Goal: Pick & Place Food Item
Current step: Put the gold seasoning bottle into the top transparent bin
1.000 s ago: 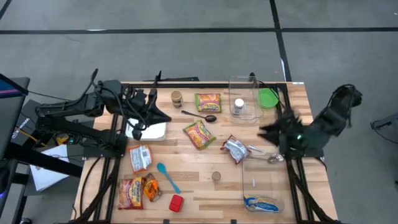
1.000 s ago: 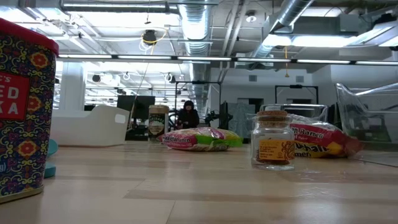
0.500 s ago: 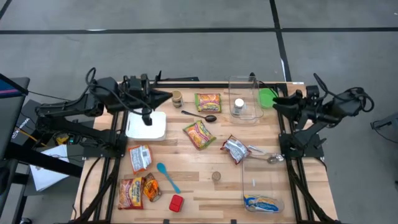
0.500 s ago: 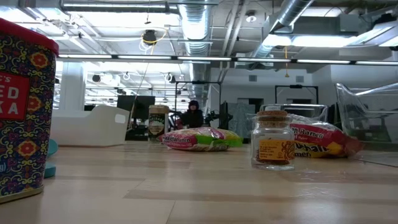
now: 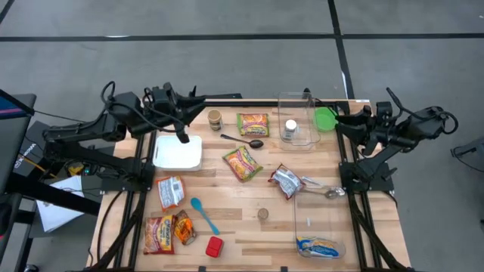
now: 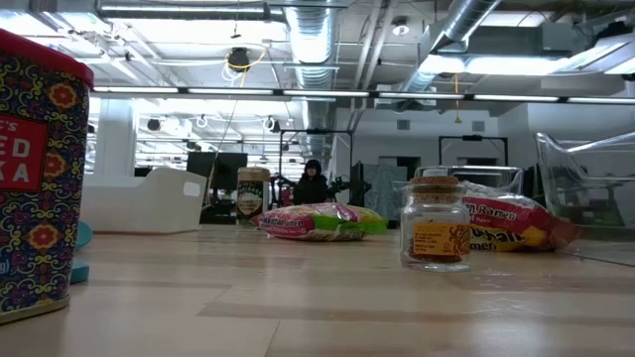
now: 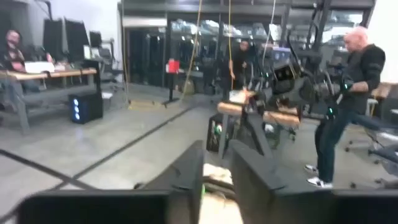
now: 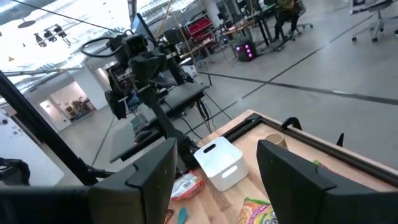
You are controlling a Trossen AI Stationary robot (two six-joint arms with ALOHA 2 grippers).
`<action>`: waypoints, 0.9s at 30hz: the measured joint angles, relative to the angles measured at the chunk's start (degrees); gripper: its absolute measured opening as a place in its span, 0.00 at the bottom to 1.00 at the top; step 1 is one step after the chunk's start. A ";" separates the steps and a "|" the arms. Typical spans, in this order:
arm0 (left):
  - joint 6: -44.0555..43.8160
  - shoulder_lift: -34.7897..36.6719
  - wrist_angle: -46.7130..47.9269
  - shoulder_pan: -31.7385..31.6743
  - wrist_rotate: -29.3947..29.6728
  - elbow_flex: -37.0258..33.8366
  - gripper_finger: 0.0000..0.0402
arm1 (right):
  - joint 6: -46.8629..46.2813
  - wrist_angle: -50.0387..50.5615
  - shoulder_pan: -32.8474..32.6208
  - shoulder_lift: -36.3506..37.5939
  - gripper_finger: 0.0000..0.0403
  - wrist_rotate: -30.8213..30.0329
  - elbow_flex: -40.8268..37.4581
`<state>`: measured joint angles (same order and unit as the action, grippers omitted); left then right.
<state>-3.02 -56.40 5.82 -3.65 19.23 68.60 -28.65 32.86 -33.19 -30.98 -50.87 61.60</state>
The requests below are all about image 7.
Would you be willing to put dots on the wooden desk grey legs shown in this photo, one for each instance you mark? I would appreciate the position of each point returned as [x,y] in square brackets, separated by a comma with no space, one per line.
[62,74]

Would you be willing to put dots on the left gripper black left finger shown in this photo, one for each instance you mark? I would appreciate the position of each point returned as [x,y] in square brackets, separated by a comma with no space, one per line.
[109,208]

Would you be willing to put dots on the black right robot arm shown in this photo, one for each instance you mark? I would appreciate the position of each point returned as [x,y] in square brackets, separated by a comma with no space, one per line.
[298,90]

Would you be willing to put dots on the person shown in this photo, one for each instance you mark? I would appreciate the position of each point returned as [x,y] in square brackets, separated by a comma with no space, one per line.
[363,68]
[14,56]
[241,62]

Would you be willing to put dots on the red box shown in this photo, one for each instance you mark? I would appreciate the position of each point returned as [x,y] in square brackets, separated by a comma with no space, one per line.
[173,66]

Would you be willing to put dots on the grey office chair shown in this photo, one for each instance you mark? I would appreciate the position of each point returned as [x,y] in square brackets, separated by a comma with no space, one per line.
[382,137]

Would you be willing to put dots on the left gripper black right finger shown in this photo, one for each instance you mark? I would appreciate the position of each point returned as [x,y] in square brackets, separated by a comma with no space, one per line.
[295,208]

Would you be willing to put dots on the black monitor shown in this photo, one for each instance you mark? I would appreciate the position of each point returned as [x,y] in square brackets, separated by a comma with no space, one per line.
[53,40]
[76,40]

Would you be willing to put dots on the black stand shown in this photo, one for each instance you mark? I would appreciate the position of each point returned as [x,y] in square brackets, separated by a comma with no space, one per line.
[171,87]

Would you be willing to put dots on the computer tower blue lights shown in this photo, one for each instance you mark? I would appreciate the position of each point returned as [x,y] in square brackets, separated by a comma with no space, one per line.
[90,107]

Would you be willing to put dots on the black computer tower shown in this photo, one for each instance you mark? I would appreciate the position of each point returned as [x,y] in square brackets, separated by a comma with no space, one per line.
[217,133]

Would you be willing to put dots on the wooden workbench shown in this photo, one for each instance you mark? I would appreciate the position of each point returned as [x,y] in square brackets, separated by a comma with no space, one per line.
[280,118]

